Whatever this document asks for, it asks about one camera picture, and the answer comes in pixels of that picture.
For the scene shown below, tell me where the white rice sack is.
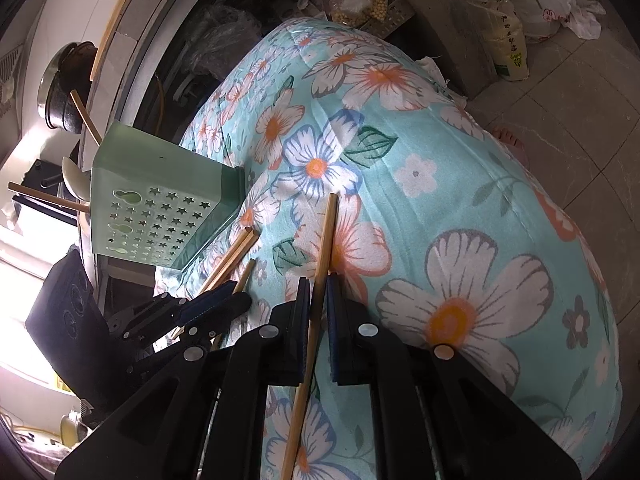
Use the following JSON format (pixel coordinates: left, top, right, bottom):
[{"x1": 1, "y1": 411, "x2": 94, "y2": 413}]
[{"x1": 491, "y1": 0, "x2": 532, "y2": 84}]

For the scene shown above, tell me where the green star-cut utensil holder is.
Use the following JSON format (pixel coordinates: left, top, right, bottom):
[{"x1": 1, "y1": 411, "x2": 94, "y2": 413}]
[{"x1": 89, "y1": 120, "x2": 247, "y2": 272}]

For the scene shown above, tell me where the steel pot lid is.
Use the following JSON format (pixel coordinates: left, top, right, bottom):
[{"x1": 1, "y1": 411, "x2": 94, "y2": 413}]
[{"x1": 37, "y1": 47, "x2": 68, "y2": 116}]

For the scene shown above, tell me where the white plastic bag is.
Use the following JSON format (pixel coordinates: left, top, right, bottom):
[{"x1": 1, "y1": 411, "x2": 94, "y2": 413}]
[{"x1": 510, "y1": 0, "x2": 609, "y2": 44}]

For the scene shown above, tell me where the floral blue blanket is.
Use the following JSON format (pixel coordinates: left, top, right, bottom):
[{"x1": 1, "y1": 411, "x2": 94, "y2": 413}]
[{"x1": 152, "y1": 17, "x2": 623, "y2": 480}]

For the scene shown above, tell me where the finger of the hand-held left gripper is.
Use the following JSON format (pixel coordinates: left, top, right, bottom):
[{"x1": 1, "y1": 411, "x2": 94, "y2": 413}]
[
  {"x1": 109, "y1": 280, "x2": 240, "y2": 343},
  {"x1": 125, "y1": 291, "x2": 252, "y2": 376}
]

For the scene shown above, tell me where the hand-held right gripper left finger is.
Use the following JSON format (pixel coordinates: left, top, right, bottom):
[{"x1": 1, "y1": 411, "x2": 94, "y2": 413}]
[{"x1": 54, "y1": 276, "x2": 313, "y2": 480}]

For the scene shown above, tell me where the bag of yellow beans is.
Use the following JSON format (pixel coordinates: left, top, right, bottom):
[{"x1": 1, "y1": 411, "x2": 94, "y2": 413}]
[{"x1": 331, "y1": 0, "x2": 392, "y2": 27}]

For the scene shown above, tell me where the concrete kitchen counter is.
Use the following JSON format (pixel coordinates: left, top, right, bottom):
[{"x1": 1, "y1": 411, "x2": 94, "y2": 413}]
[{"x1": 92, "y1": 0, "x2": 501, "y2": 133}]

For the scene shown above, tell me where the person's bare foot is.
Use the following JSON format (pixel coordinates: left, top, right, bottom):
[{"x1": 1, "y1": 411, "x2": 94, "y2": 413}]
[{"x1": 491, "y1": 126, "x2": 532, "y2": 169}]

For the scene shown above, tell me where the range hood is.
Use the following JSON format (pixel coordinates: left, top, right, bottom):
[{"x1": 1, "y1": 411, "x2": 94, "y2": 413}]
[{"x1": 0, "y1": 42, "x2": 26, "y2": 128}]

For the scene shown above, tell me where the black appliance with round knobs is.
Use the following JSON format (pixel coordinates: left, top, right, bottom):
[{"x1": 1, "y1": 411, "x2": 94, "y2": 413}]
[{"x1": 24, "y1": 249, "x2": 128, "y2": 401}]

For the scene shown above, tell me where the crumpled clear plastic bag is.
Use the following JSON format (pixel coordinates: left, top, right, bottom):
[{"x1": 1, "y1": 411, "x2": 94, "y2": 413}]
[{"x1": 187, "y1": 4, "x2": 262, "y2": 80}]

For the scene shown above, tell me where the yellow-green pot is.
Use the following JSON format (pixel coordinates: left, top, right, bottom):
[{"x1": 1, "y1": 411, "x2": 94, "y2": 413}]
[{"x1": 59, "y1": 411, "x2": 92, "y2": 450}]

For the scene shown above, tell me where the beige plastic spoon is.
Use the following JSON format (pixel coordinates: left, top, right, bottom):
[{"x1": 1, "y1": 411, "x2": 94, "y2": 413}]
[{"x1": 61, "y1": 156, "x2": 92, "y2": 200}]

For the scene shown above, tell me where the wooden cutting board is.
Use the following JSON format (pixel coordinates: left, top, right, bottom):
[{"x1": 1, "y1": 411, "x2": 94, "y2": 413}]
[{"x1": 89, "y1": 0, "x2": 153, "y2": 82}]

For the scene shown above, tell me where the large black pot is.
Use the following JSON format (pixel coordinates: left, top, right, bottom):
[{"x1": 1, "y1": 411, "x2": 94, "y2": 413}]
[{"x1": 37, "y1": 41, "x2": 99, "y2": 134}]

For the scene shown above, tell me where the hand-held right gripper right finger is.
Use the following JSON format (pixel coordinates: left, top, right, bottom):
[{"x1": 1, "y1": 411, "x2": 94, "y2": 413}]
[{"x1": 326, "y1": 273, "x2": 582, "y2": 480}]

